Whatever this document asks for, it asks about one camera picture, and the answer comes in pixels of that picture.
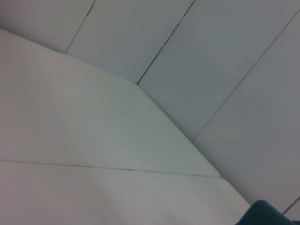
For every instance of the teal T-shirt with FREE print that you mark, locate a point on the teal T-shirt with FREE print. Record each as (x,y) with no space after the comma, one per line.
(262,213)

